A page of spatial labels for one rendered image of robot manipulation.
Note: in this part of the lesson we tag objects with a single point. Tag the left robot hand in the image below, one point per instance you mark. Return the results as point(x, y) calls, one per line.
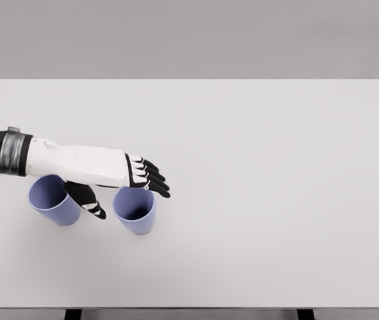
point(96, 165)

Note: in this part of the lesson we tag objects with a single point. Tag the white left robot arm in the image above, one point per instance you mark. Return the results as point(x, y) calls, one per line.
point(12, 151)

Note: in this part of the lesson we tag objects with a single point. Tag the lavender plastic cup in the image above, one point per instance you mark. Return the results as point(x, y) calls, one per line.
point(51, 200)
point(135, 208)

